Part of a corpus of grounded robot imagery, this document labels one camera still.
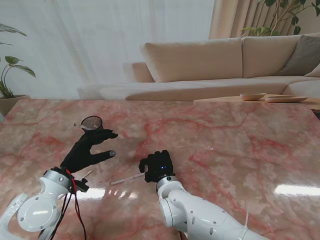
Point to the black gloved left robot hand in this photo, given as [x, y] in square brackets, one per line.
[82, 155]

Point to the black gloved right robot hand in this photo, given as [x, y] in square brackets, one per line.
[160, 165]

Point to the white straw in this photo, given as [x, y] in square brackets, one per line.
[125, 180]
[87, 173]

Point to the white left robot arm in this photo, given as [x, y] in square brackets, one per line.
[37, 212]

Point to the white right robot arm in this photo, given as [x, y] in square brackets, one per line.
[200, 215]

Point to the black mesh holder cup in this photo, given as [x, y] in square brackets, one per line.
[92, 122]

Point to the pale plant pot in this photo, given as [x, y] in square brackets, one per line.
[10, 105]

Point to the large-leaf green plant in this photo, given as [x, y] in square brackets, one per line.
[23, 69]

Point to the beige sofa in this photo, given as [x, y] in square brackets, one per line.
[195, 60]

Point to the wooden bowl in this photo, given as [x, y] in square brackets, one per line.
[252, 96]

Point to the sheer white curtain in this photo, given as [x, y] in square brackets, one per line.
[100, 37]

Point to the flat wooden plate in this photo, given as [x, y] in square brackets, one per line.
[285, 99]

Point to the beige curtain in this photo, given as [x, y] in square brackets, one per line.
[230, 17]

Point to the small-leaf green tree plant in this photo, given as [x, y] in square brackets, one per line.
[257, 31]

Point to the grey cushion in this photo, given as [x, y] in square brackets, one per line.
[302, 57]

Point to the cream cushion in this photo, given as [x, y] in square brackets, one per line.
[315, 73]

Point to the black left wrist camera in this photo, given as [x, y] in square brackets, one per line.
[82, 186]

